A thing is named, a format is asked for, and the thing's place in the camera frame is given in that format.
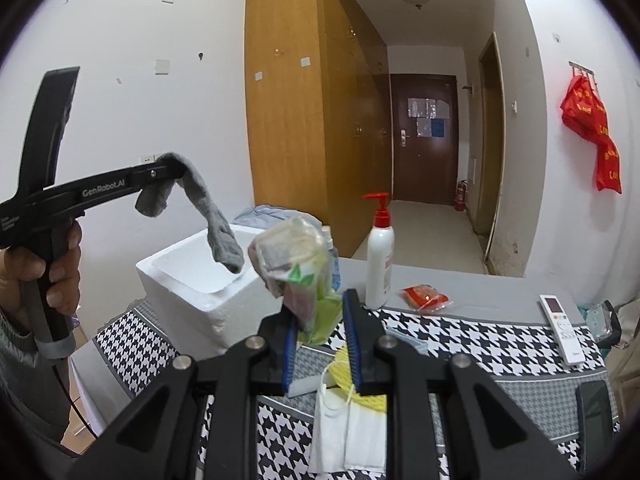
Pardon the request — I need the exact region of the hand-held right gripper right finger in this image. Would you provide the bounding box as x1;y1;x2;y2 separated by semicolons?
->
342;288;581;480

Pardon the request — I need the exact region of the white remote control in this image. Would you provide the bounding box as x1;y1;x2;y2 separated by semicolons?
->
538;294;584;369

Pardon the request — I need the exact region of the pale blue cloth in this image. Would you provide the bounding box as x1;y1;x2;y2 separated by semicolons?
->
233;204;327;232

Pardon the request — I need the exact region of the yellow foam net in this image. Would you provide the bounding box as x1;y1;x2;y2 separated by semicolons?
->
330;345;389;414

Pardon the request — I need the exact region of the grey sock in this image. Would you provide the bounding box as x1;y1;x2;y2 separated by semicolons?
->
134;151;246;275

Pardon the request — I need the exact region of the wooden wardrobe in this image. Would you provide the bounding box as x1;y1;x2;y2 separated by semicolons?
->
243;0;394;259

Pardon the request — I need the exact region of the white pump bottle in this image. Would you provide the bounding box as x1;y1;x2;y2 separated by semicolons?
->
360;192;396;310

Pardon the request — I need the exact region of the houndstooth tablecloth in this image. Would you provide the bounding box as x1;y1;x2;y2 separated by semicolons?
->
70;257;622;480

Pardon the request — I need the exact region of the light wooden door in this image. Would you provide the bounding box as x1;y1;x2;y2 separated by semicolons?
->
474;32;506;237

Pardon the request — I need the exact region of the clear plastic bag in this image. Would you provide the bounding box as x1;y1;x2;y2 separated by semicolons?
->
247;212;344;346

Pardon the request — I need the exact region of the dark brown door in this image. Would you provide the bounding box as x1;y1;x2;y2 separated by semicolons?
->
389;73;459;206

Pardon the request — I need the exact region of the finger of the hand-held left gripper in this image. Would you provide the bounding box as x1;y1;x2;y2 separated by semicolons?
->
131;157;187;192

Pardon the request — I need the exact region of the red hanging bag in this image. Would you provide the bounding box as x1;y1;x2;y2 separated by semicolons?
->
559;72;624;195

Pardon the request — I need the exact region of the person's left forearm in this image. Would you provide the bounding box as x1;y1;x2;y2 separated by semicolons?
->
0;305;76;457

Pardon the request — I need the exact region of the black cable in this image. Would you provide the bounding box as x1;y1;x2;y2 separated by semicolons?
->
52;357;99;439

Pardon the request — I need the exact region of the red snack packet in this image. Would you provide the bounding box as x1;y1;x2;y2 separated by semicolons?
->
397;283;454;315

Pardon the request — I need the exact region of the white paper notice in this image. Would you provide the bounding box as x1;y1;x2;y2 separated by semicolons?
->
407;97;449;119

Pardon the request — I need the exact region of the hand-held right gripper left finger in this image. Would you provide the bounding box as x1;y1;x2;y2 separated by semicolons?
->
65;311;301;480

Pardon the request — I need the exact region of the person's left hand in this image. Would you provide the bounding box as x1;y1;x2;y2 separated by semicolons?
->
0;221;84;332

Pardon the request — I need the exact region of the white face mask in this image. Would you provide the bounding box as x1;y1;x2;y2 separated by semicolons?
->
307;361;354;475
344;402;389;471

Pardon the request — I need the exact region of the black phone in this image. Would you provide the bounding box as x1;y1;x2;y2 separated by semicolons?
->
574;380;616;444

